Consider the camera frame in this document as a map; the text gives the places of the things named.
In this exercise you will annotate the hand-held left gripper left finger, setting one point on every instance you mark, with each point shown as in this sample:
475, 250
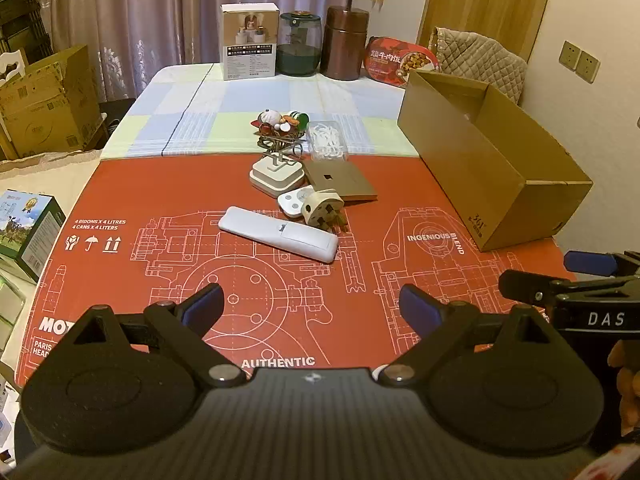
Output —
202, 305

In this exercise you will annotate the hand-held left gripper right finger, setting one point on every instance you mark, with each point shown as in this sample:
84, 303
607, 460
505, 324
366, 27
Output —
420, 307

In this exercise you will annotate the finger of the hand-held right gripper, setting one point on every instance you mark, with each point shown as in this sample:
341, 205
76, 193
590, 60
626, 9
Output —
525, 287
590, 262

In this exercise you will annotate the white remote control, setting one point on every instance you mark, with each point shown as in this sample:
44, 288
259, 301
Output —
280, 235

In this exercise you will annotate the cardboard box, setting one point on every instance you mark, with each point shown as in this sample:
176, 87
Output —
500, 160

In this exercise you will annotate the small white round device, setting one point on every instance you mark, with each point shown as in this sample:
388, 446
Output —
292, 202

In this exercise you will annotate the beige travel plug adapter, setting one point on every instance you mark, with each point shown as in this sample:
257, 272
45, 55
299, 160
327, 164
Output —
322, 210

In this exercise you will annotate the white wall charger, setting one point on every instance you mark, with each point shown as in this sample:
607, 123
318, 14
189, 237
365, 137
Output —
275, 177

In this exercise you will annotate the round-headed toy figurine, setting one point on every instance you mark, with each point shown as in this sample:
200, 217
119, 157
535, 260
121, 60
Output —
270, 119

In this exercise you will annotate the person's right forearm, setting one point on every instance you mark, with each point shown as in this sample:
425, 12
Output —
617, 462

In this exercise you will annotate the person's right hand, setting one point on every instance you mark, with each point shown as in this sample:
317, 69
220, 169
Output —
630, 380

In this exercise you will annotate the red printed mat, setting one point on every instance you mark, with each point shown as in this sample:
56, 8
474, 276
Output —
150, 240

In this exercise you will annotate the clear box of white pieces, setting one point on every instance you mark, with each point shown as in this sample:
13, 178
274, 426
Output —
327, 142

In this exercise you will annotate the blue green printed box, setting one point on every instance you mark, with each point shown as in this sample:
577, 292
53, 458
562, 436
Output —
25, 230

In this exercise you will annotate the pastel checked tablecloth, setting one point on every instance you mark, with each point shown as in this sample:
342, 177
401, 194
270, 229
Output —
210, 110

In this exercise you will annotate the beige quilted chair cover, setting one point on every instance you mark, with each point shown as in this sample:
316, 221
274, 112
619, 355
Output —
480, 60

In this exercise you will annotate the red instant meal bowl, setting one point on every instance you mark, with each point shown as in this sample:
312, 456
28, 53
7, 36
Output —
400, 60

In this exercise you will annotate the large brown shipping carton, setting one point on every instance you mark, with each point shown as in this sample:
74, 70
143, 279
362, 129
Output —
45, 105

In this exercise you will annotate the white product box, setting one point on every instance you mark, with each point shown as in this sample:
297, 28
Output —
250, 40

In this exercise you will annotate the brown metal canister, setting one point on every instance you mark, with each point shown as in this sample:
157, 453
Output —
345, 42

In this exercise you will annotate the green glass jar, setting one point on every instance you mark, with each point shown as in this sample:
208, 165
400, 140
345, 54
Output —
299, 45

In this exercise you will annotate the pink curtain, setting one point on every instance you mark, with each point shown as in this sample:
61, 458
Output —
150, 20

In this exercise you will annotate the white chair back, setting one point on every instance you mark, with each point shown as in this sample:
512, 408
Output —
10, 65

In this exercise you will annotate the dark folding rack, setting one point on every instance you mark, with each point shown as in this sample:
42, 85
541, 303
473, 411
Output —
20, 15

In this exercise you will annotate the brown square switch plate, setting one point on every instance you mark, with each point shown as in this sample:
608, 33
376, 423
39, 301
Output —
340, 180

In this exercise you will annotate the beige wall socket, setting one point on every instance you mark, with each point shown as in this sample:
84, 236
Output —
569, 56
588, 67

